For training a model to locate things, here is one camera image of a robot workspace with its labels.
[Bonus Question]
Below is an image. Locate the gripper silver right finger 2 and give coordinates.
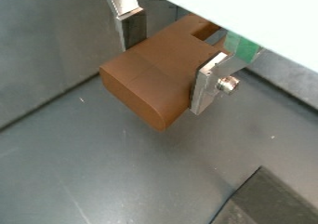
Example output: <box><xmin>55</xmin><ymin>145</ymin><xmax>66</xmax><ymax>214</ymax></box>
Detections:
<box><xmin>189</xmin><ymin>32</ymin><xmax>264</xmax><ymax>115</ymax></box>

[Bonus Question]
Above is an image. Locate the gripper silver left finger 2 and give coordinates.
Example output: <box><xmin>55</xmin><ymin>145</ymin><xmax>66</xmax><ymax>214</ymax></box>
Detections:
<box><xmin>107</xmin><ymin>0</ymin><xmax>148</xmax><ymax>50</ymax></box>

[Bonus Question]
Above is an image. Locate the brown square-circle forked object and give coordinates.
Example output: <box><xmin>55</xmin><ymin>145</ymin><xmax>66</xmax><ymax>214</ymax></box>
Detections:
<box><xmin>99</xmin><ymin>14</ymin><xmax>221</xmax><ymax>131</ymax></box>

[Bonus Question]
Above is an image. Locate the dark grey curved cradle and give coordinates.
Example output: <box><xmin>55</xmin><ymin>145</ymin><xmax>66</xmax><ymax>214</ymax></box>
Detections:
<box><xmin>209</xmin><ymin>166</ymin><xmax>318</xmax><ymax>224</ymax></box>

